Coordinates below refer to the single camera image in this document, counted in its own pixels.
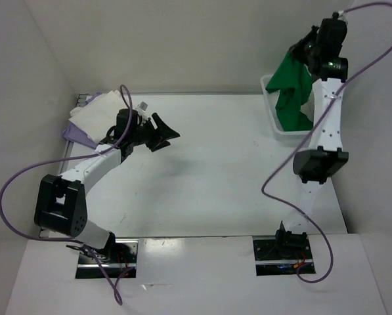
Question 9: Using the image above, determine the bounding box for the purple cable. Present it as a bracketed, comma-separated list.
[261, 2, 392, 284]
[0, 84, 136, 306]

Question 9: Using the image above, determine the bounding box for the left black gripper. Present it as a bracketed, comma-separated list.
[129, 112, 179, 152]

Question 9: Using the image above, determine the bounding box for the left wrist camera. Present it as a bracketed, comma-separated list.
[106, 102, 148, 140]

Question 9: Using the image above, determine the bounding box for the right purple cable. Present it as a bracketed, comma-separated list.
[261, 2, 392, 284]

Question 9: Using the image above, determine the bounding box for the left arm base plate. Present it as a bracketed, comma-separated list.
[75, 239, 139, 280]

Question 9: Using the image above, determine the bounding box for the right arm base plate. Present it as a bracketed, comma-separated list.
[253, 236, 316, 276]

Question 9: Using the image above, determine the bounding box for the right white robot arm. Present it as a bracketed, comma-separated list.
[273, 18, 349, 258]

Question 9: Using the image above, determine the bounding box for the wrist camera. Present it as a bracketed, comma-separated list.
[106, 102, 148, 140]
[316, 12, 347, 57]

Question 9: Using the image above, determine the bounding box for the white plastic laundry basket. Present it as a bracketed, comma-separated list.
[260, 74, 308, 144]

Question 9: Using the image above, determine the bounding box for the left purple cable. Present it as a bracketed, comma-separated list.
[0, 84, 136, 306]

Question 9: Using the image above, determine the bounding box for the green t shirt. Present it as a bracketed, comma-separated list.
[265, 52, 313, 132]

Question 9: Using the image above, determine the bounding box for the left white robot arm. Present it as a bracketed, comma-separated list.
[34, 109, 180, 263]

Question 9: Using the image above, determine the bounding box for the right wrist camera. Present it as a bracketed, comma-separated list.
[316, 12, 347, 57]

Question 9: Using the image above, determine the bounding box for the purple t shirt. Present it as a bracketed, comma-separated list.
[62, 93, 101, 149]

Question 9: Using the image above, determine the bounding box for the white t shirt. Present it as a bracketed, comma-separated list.
[69, 90, 126, 143]

